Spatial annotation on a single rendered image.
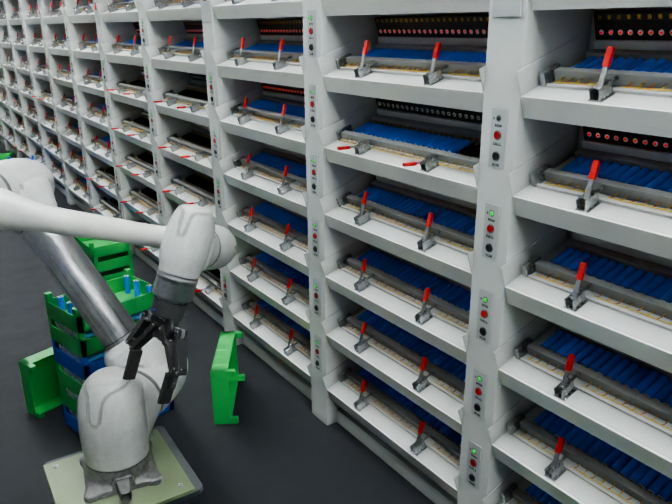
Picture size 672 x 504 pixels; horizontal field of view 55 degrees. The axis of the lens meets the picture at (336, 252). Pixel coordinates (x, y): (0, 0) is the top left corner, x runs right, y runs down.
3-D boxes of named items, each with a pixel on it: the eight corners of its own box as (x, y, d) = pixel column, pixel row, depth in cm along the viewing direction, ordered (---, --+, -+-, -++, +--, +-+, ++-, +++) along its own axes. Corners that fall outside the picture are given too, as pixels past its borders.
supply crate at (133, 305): (78, 334, 194) (75, 310, 192) (47, 316, 207) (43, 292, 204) (164, 303, 215) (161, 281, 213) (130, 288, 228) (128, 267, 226)
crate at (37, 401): (27, 412, 227) (40, 419, 223) (17, 360, 221) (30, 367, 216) (101, 376, 250) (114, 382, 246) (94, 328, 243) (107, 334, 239)
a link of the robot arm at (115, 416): (69, 468, 156) (55, 388, 149) (110, 425, 173) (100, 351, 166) (130, 477, 153) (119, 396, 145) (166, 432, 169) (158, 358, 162)
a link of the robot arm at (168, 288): (182, 270, 149) (175, 295, 149) (149, 266, 142) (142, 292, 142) (207, 282, 144) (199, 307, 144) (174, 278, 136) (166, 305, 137)
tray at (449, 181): (481, 205, 142) (473, 166, 137) (327, 161, 189) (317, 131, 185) (541, 165, 150) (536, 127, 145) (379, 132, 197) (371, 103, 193)
